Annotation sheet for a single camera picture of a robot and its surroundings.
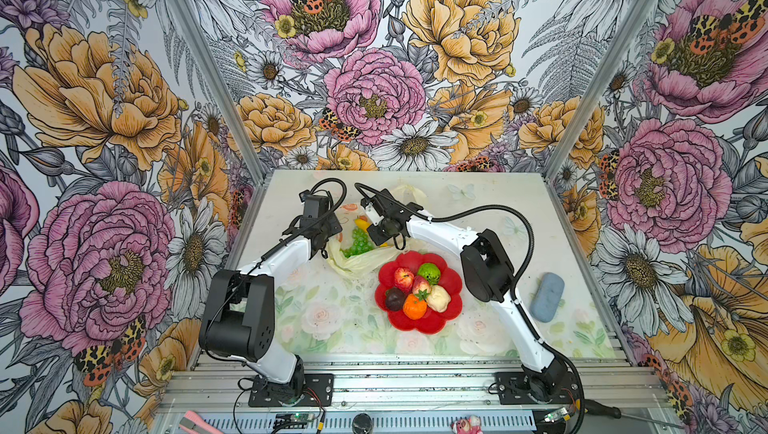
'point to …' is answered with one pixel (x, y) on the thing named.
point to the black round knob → (362, 424)
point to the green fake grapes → (360, 244)
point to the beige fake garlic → (439, 298)
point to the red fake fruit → (403, 279)
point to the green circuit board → (295, 418)
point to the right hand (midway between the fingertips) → (378, 238)
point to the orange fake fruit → (415, 305)
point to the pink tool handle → (192, 423)
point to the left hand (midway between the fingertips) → (329, 229)
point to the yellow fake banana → (364, 225)
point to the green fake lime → (429, 271)
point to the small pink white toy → (472, 425)
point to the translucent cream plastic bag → (369, 259)
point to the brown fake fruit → (395, 298)
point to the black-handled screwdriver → (616, 413)
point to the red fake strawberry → (420, 286)
